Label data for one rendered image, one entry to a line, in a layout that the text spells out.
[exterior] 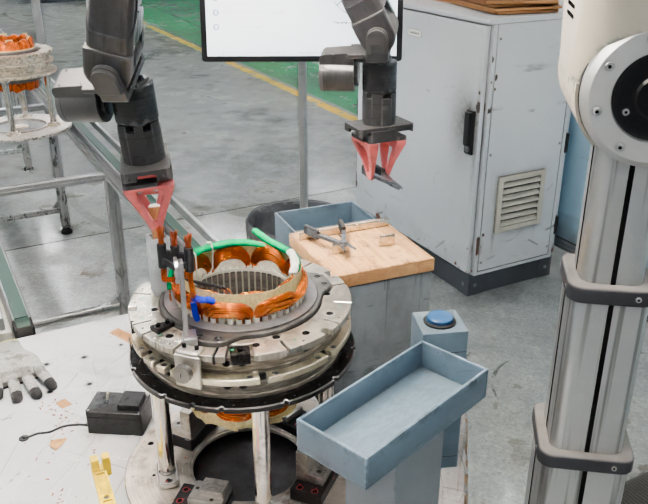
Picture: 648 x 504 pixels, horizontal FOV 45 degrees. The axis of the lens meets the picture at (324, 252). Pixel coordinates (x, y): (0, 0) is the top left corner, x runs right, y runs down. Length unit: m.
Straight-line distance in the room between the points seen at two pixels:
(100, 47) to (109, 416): 0.68
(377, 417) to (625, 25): 0.54
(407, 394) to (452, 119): 2.46
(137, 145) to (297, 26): 1.10
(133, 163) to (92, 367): 0.65
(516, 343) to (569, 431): 2.11
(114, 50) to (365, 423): 0.54
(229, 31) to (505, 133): 1.59
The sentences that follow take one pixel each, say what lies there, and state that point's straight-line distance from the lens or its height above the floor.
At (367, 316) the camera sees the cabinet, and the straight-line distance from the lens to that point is 1.35.
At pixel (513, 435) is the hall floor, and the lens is 2.76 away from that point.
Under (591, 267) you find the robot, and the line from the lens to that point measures 1.06.
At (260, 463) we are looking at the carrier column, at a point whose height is 0.91.
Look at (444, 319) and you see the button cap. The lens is 1.21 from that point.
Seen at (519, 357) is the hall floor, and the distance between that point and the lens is 3.18.
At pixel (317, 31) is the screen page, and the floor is 1.31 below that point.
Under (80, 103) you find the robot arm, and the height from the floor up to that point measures 1.38.
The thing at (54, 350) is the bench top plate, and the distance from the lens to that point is 1.72.
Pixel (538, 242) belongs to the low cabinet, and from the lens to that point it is 3.73.
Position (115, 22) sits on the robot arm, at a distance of 0.97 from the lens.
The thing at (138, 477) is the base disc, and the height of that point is 0.80.
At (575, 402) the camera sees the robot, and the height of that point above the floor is 1.00.
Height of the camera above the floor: 1.63
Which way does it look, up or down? 24 degrees down
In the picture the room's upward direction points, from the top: straight up
